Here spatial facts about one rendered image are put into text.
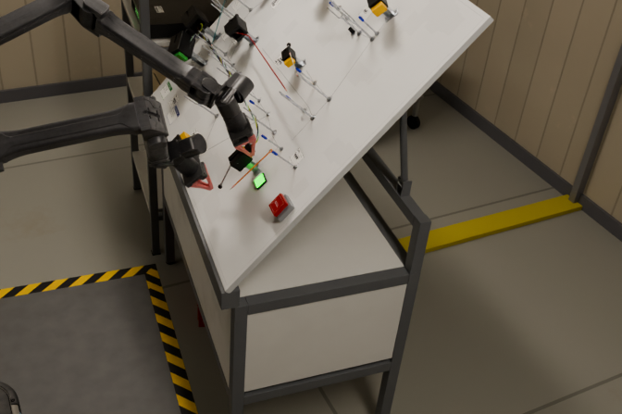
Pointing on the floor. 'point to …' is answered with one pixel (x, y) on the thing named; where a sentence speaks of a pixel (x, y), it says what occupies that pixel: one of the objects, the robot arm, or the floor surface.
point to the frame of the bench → (316, 292)
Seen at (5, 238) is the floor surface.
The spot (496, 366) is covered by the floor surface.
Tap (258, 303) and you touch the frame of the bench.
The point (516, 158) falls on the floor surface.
